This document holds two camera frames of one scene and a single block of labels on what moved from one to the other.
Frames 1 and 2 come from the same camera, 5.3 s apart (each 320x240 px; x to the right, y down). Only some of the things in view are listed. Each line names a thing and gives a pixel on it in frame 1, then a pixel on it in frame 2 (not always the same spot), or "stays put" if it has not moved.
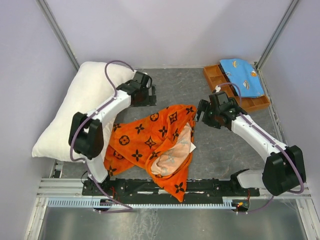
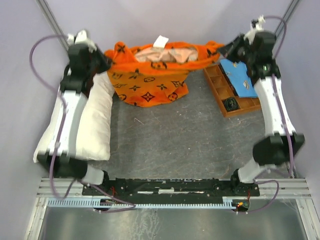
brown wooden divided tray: x=219 y=78 stays put
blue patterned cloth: x=243 y=74 stays put
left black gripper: x=149 y=100 → x=106 y=64
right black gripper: x=203 y=106 → x=228 y=50
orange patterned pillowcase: x=161 y=142 → x=154 y=74
